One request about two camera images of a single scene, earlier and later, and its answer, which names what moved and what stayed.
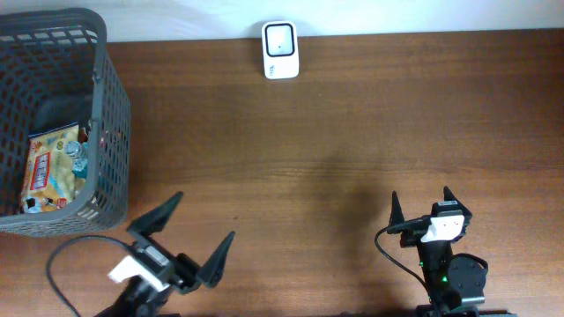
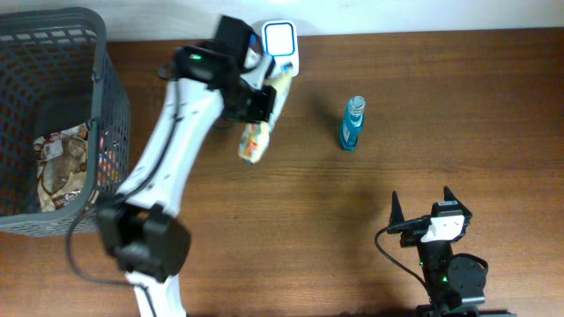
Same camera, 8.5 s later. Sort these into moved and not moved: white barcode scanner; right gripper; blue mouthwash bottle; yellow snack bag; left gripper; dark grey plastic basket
Moved: yellow snack bag; left gripper; blue mouthwash bottle
Not moved: white barcode scanner; dark grey plastic basket; right gripper
